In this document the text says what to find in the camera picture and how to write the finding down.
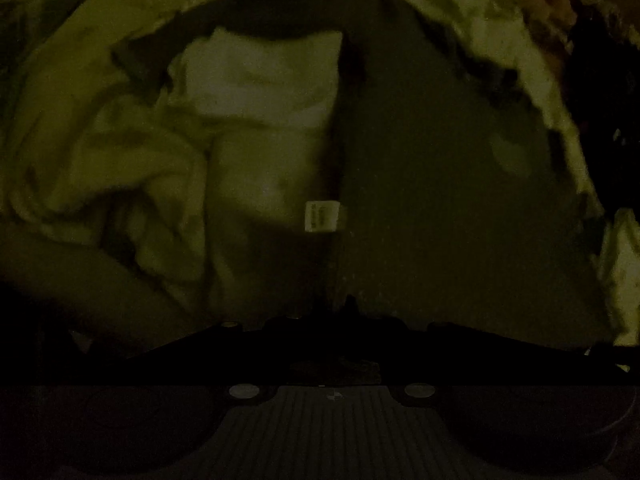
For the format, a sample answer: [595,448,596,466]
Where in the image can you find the dark polka dot garment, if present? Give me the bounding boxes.
[113,0,613,347]

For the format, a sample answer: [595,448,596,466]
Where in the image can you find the floral print duvet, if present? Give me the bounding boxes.
[1,0,639,350]

